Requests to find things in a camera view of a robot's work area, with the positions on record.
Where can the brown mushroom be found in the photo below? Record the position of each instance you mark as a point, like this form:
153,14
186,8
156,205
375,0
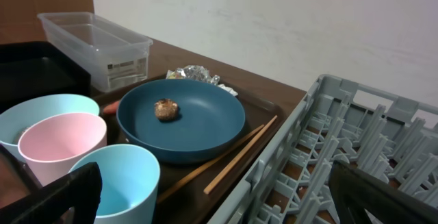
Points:
166,109

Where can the pink cup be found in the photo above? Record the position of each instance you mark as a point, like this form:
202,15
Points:
52,146

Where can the clear plastic bin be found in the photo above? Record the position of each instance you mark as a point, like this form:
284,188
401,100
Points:
113,55

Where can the crumpled white tissue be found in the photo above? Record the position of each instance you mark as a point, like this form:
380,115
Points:
228,89

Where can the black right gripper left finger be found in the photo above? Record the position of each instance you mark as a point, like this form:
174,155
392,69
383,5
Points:
79,189

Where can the black waste tray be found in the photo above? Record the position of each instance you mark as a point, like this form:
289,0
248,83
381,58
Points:
35,69

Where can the grey dishwasher rack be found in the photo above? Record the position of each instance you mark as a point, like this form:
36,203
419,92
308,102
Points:
384,135

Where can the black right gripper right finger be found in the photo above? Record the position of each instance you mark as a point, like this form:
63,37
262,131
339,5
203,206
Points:
355,194

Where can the orange carrot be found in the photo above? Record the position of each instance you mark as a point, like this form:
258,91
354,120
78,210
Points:
111,109

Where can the wooden chopstick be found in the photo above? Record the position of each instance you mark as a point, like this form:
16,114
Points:
238,157
182,182

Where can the crumpled foil wrapper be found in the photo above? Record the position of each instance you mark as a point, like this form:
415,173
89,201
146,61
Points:
194,72

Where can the dark blue plate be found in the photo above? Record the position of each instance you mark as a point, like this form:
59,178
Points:
209,120

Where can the light blue cup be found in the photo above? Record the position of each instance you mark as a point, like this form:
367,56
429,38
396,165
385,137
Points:
130,176

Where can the light blue bowl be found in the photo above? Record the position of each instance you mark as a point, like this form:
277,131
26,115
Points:
20,117

